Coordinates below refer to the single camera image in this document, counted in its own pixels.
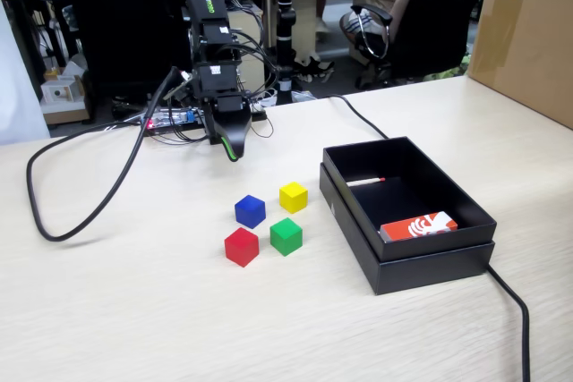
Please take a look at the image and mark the red cube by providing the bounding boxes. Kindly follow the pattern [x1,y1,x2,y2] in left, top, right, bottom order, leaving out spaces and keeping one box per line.
[224,226,261,268]

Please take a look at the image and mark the green cube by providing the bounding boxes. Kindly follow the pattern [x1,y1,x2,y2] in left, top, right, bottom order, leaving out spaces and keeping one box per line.
[269,216,304,258]

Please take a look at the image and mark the circuit board with red LED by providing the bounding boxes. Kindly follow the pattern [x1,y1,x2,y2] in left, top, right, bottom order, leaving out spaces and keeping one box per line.
[140,106,205,137]

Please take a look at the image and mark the black mesh office chair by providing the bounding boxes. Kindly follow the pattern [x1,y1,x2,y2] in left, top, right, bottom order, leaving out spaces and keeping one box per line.
[60,0,193,104]

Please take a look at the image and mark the thick black power cable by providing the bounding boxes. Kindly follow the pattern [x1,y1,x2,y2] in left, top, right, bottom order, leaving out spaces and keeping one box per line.
[326,94,533,382]

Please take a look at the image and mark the white stick with red tip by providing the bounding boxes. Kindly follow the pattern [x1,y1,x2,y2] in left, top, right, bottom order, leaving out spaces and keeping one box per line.
[346,176,387,188]

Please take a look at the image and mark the black box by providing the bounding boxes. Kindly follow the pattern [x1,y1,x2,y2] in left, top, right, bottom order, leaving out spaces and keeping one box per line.
[322,135,498,262]

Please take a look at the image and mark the orange and white carton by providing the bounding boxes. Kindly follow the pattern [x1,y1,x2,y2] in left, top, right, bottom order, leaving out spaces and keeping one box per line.
[379,210,459,243]

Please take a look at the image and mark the black office chair with armrest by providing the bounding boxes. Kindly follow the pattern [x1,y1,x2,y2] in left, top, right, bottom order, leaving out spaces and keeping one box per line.
[351,0,489,90]

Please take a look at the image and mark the yellow cube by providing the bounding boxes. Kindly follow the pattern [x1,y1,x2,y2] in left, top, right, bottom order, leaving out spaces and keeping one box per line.
[278,181,309,215]

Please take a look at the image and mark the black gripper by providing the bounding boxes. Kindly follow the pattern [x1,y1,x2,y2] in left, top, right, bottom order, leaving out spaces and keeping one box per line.
[192,62,251,163]

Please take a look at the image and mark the blue cube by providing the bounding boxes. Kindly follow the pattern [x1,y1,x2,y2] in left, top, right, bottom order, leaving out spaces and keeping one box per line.
[234,194,267,230]

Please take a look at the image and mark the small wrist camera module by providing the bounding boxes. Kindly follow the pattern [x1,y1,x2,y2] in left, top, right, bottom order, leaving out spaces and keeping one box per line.
[163,71,194,102]

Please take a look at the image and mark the black jointed pole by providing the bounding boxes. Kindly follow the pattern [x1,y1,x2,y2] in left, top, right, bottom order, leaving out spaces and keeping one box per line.
[273,0,297,106]

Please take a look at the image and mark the person in white clothing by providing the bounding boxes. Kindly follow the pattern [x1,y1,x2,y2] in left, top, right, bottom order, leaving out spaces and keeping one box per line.
[0,0,51,146]

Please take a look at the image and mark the thick black camera cable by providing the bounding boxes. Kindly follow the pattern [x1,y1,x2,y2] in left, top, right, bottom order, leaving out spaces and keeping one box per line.
[25,66,183,242]

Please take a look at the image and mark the black and white shoes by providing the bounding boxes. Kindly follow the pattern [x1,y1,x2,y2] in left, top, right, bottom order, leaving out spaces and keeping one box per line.
[294,54,337,84]

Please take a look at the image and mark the small white product box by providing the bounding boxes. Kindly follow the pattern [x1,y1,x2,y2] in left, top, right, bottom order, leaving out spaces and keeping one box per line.
[39,75,90,126]

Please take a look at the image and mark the beige drawer cabinet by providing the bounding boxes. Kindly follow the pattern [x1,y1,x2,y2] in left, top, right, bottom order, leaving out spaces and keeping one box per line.
[223,1,266,92]

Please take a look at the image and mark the large cardboard box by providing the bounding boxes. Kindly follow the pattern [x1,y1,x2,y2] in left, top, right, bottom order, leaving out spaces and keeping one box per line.
[467,0,573,131]

